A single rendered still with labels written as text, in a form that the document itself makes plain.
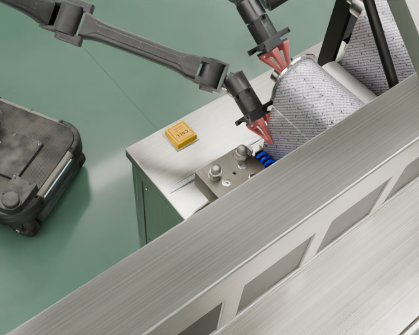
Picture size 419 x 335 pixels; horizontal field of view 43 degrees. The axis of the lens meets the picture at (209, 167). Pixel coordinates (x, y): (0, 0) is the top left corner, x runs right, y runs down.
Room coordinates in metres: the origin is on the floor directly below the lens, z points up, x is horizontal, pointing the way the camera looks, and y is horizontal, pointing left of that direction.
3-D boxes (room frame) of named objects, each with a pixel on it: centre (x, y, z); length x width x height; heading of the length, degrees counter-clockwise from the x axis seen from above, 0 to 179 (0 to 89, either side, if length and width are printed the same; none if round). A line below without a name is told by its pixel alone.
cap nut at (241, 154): (0.85, -0.08, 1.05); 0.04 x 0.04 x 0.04
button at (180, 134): (1.00, 0.10, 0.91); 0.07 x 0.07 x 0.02; 43
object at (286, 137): (0.80, -0.22, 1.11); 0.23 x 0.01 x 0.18; 43
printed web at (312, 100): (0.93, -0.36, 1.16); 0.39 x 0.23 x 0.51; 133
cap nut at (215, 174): (0.78, -0.02, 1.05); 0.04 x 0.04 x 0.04
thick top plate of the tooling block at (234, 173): (0.69, -0.16, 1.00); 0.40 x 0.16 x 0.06; 43
